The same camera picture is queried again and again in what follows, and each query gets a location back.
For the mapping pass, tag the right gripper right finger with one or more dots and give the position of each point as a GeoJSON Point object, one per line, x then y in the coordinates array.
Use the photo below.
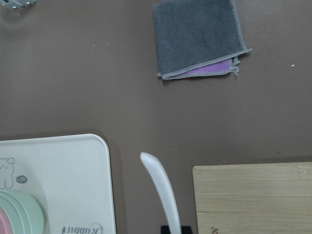
{"type": "Point", "coordinates": [186, 230]}

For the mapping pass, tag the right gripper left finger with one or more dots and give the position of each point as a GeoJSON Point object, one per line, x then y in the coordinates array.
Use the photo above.
{"type": "Point", "coordinates": [165, 230]}

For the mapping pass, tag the white ceramic spoon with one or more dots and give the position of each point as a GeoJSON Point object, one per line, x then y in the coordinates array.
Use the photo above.
{"type": "Point", "coordinates": [164, 189]}

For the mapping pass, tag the small pink bowl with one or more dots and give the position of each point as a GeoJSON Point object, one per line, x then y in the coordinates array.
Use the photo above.
{"type": "Point", "coordinates": [5, 226]}

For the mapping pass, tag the wooden cutting board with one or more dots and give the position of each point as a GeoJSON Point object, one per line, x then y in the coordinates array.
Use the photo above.
{"type": "Point", "coordinates": [272, 198]}

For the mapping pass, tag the cream rabbit tray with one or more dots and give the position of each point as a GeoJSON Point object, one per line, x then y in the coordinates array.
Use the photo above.
{"type": "Point", "coordinates": [70, 177]}

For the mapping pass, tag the purple cloth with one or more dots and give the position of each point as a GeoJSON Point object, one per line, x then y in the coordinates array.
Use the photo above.
{"type": "Point", "coordinates": [219, 68]}

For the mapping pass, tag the grey folded cloth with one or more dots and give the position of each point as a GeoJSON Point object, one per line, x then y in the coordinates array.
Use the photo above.
{"type": "Point", "coordinates": [194, 33]}

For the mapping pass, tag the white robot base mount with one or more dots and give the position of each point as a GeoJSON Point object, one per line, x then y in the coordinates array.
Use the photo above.
{"type": "Point", "coordinates": [17, 4]}

